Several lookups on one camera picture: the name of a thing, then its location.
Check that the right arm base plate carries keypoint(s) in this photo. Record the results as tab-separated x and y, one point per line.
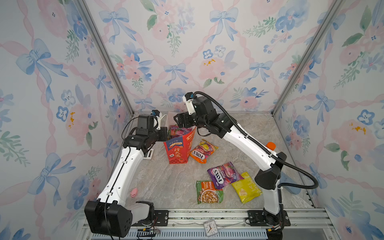
262	218

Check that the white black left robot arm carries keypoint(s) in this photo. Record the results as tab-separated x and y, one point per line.
107	215

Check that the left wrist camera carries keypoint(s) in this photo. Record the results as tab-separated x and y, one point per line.
157	115

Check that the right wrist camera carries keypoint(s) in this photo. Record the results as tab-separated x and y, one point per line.
188	100

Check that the orange Fox's candy bag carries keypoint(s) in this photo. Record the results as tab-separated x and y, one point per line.
202	151

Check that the blue object at wall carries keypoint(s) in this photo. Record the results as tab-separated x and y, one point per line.
286	179

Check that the pink toy pig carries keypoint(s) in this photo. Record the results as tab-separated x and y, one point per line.
134	193

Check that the orange plastic bottle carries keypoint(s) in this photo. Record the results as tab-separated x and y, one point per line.
271	146

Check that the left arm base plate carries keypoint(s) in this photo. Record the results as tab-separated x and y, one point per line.
159	218

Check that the green orange noodle packet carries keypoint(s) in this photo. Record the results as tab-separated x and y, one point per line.
207	193

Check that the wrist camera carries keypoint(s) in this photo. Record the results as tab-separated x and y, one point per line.
157	115
188	100

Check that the small white clock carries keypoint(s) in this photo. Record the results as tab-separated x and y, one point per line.
211	228

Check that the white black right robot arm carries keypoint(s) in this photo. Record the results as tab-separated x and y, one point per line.
205	112

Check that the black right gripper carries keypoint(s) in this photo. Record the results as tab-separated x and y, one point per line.
185	118

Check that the purple Fox's candy bag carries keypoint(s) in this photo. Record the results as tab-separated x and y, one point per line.
224	175
175	131

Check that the yellow snack packet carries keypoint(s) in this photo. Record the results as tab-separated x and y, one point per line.
246	188

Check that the red paper gift bag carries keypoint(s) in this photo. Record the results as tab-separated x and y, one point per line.
178	149

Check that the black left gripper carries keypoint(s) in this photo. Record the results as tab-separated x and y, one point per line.
163	131

